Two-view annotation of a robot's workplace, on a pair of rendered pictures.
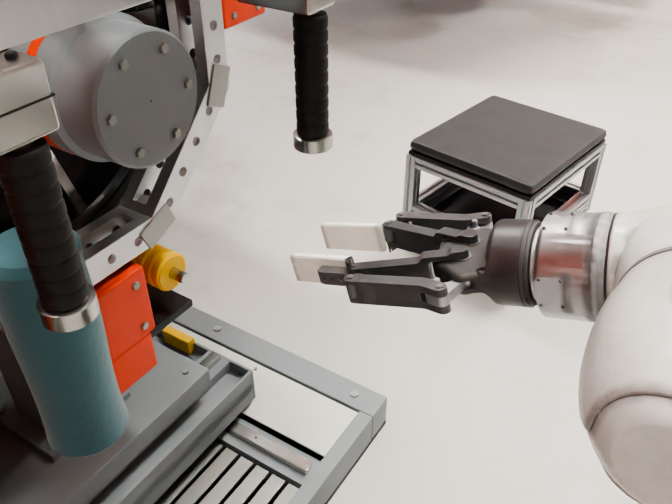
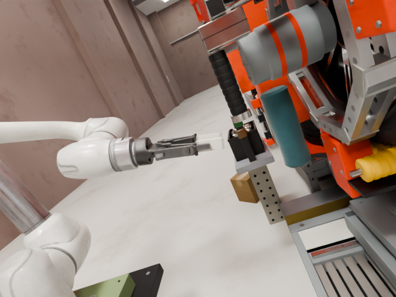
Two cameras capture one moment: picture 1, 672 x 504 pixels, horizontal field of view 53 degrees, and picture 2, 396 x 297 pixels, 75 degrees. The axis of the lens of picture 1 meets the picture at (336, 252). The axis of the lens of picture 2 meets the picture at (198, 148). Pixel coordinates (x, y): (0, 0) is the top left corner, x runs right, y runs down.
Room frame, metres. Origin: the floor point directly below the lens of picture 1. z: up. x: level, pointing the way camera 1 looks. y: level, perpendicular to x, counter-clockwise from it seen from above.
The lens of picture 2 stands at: (1.15, -0.27, 0.86)
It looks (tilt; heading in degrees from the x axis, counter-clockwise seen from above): 13 degrees down; 159
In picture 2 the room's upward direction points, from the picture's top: 25 degrees counter-clockwise
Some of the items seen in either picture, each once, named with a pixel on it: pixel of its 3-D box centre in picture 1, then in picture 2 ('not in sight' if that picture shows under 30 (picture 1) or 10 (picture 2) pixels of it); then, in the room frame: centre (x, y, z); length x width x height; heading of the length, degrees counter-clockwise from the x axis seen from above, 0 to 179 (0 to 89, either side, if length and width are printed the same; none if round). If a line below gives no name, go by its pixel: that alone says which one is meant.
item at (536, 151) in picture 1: (499, 191); not in sight; (1.55, -0.44, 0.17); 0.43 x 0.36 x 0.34; 138
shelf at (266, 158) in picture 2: not in sight; (250, 150); (0.07, 0.39, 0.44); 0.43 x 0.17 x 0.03; 148
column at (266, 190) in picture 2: not in sight; (264, 185); (0.04, 0.41, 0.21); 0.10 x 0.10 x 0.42; 58
